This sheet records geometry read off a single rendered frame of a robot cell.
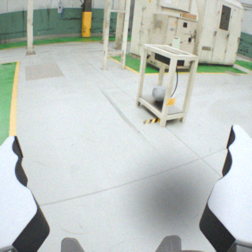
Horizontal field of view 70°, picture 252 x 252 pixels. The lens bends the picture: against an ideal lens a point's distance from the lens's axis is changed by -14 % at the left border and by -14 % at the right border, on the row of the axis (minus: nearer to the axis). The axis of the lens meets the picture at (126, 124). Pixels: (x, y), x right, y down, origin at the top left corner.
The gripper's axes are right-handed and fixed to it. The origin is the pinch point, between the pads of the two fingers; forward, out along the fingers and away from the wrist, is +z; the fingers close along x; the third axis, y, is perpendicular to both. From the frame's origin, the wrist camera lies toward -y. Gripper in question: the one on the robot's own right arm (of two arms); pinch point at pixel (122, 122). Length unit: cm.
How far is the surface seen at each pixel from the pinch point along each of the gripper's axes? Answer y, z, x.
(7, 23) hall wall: -49, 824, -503
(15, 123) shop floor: 91, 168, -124
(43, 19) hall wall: -31, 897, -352
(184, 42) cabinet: 57, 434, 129
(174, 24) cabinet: 16, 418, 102
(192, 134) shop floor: 117, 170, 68
